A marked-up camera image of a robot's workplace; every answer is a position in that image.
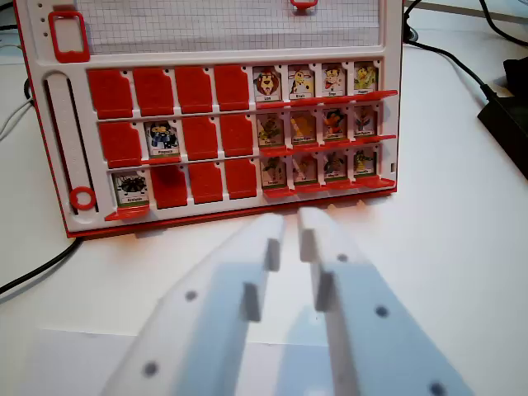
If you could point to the black box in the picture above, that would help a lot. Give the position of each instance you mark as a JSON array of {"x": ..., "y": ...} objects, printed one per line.
[{"x": 511, "y": 123}]

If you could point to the red and white game board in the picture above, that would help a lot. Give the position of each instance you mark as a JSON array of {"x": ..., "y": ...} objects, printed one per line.
[{"x": 74, "y": 123}]

